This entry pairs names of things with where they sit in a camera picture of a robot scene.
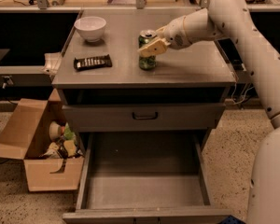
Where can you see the grey drawer cabinet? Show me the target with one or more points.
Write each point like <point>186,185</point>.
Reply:
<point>196,75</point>

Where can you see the blue perforated object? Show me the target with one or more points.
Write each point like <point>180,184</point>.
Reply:
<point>231,220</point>

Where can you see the white bowl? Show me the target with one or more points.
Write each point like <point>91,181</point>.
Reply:
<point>90,28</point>

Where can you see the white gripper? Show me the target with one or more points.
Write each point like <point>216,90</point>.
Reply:
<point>174,34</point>

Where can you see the black snack bar packet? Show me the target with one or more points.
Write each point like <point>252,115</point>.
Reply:
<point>93,62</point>

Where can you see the open grey middle drawer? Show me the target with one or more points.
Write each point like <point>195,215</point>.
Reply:
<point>144,178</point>

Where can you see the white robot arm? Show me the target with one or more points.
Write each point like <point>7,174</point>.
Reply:
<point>231,19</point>

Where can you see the green soda can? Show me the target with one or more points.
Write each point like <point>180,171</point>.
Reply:
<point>146,63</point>

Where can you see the black drawer handle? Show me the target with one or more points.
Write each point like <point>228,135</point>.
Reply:
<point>145,116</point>

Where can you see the open cardboard box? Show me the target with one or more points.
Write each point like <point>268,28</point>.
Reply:
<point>32,127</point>

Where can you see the closed grey top drawer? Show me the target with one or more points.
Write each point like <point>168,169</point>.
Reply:
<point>118,118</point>

